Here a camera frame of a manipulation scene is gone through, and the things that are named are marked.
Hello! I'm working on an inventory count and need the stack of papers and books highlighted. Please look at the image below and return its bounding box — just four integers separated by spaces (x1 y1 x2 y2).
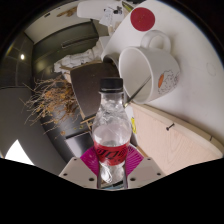
99 4 124 28

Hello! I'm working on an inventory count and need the clear bottle with red label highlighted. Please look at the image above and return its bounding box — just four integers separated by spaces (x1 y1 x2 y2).
91 77 133 188

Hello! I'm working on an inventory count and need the small yellow strip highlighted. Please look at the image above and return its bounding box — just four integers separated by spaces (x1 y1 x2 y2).
130 115 138 135

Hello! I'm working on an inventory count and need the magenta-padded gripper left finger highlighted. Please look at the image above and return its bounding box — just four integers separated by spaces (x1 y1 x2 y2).
58 146 102 190

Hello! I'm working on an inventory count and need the wooden figure sculpture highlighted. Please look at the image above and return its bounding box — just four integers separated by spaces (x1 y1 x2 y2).
56 7 78 18

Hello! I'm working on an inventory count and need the flat round red coaster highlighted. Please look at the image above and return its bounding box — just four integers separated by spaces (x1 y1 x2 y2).
129 6 157 33

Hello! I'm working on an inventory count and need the dried plant in grey pot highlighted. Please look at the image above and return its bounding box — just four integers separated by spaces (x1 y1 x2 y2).
21 61 124 134

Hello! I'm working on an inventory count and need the light wooden board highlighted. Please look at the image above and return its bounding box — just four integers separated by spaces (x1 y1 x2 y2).
129 102 224 176

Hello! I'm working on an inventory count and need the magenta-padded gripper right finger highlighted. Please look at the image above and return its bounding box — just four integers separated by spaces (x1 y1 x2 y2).
123 144 166 190

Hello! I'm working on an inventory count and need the white printed mug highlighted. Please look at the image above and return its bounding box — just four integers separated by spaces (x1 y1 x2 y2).
118 29 182 105

